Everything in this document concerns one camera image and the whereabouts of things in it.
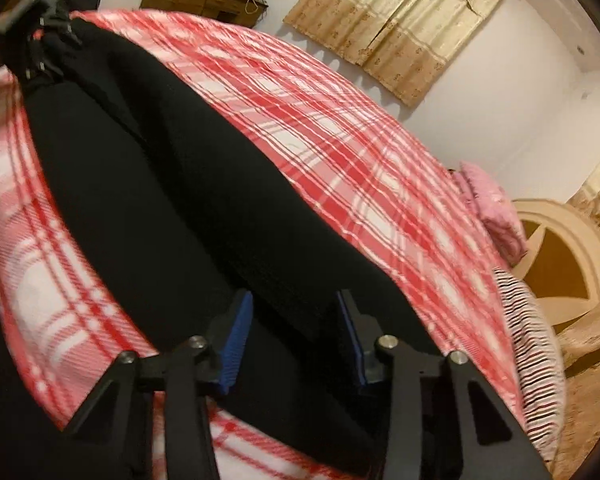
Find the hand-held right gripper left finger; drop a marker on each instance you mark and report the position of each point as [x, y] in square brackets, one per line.
[236, 345]

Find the red plaid bed sheet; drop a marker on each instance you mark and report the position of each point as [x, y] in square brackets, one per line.
[305, 125]

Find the beige patterned window curtain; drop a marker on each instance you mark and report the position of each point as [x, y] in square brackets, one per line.
[395, 20]

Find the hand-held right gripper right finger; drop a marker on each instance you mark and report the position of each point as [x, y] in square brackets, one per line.
[356, 345]

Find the black pants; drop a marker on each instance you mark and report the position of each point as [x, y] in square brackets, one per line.
[180, 210]

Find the striped pillow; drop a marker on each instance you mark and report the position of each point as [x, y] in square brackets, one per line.
[535, 350]

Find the cream round bed headboard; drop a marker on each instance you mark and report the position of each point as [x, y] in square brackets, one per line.
[570, 225]

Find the pink folded quilt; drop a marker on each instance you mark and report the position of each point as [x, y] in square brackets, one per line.
[495, 210]

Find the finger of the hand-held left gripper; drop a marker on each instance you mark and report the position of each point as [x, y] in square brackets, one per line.
[42, 57]

